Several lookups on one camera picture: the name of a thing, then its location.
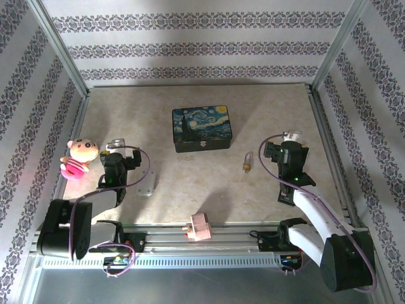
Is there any pink and cream plush toy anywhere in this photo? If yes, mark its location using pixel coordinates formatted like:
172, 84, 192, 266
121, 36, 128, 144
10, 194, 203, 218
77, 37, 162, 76
59, 136, 101, 182

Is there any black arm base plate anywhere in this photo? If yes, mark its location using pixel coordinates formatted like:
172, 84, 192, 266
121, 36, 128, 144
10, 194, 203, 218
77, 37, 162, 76
256, 231, 285, 253
121, 232, 147, 254

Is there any small circuit board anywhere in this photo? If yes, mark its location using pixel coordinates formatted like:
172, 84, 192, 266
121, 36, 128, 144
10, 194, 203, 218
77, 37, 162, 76
280, 253, 304, 267
103, 255, 131, 267

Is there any white slotted cable duct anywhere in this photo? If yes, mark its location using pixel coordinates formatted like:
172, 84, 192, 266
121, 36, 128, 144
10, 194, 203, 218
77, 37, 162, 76
40, 255, 283, 269

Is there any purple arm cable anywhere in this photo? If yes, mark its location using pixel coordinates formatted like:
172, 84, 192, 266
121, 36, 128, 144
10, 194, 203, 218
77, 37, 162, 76
259, 132, 378, 292
68, 145, 151, 279

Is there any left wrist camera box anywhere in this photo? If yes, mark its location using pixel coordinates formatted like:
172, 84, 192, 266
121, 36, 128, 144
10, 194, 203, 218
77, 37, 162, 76
106, 138, 134, 158

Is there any pink toy block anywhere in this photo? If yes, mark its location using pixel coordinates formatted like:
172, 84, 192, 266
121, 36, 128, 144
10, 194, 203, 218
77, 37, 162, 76
182, 213, 212, 242

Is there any silver metal plate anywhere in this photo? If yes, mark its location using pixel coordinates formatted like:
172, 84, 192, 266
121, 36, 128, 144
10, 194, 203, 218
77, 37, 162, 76
135, 170, 158, 198

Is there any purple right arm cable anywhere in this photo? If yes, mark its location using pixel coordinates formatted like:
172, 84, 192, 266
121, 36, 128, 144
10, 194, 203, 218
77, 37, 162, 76
259, 132, 378, 292

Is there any starry night painted tin box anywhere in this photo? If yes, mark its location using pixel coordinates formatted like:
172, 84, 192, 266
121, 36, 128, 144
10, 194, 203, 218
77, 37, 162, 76
171, 104, 235, 155

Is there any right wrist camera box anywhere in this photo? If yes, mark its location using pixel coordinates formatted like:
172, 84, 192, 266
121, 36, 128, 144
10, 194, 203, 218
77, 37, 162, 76
282, 129, 303, 143

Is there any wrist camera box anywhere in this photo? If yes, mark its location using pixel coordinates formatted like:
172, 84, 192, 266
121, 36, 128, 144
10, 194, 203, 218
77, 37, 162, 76
282, 129, 303, 143
106, 138, 134, 158

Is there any aluminium extrusion frame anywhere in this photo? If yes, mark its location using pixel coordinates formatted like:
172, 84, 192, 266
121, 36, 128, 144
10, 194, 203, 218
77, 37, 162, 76
25, 0, 380, 304

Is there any grey metal panel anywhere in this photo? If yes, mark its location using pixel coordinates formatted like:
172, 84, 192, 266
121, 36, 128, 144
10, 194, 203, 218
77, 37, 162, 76
30, 253, 380, 304

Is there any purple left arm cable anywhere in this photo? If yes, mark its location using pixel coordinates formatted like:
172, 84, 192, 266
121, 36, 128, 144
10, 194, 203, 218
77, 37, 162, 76
68, 145, 151, 279

